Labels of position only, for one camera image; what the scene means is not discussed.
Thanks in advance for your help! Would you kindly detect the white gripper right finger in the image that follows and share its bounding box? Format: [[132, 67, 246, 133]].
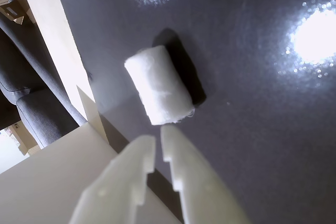
[[160, 125, 251, 224]]

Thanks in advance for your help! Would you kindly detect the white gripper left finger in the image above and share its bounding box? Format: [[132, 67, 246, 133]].
[[68, 134, 155, 224]]

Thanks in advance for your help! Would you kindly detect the white gauze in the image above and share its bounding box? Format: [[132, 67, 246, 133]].
[[123, 45, 196, 126]]

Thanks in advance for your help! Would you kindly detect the black glossy table mat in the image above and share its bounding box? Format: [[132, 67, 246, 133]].
[[49, 0, 336, 224]]

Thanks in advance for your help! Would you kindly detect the grey fabric sofa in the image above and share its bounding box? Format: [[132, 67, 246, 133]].
[[0, 0, 88, 149]]

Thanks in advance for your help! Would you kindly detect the light wooden board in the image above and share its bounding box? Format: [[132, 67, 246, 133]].
[[15, 0, 97, 128]]

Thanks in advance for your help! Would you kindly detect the brown cardboard box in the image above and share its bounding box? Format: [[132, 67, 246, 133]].
[[0, 0, 35, 27]]

